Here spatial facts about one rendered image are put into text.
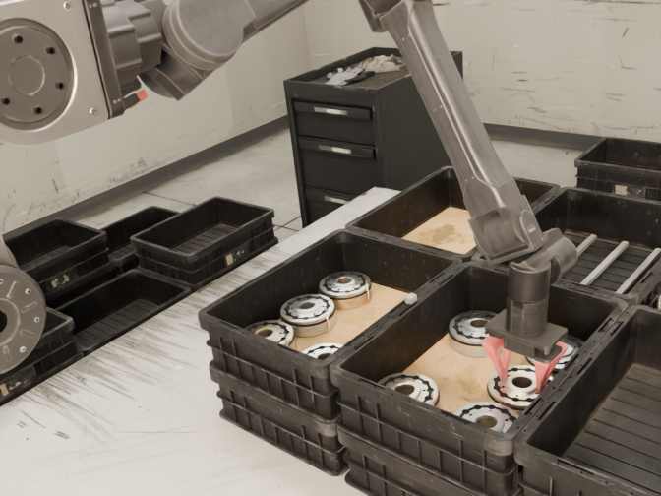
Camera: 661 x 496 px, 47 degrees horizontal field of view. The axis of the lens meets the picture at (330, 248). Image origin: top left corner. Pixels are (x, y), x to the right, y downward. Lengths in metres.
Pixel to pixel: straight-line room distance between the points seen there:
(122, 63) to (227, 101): 4.37
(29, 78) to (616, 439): 0.88
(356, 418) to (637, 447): 0.40
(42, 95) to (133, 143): 3.95
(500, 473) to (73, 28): 0.72
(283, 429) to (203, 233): 1.53
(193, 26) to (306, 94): 2.17
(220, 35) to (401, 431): 0.59
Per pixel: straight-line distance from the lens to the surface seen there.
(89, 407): 1.58
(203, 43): 0.78
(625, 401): 1.24
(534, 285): 1.07
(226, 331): 1.26
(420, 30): 1.07
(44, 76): 0.71
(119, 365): 1.68
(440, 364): 1.29
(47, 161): 4.36
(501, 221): 1.06
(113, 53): 0.75
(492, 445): 1.00
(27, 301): 1.02
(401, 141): 2.89
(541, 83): 4.72
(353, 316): 1.43
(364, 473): 1.22
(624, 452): 1.15
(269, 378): 1.26
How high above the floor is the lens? 1.57
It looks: 26 degrees down
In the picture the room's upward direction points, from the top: 6 degrees counter-clockwise
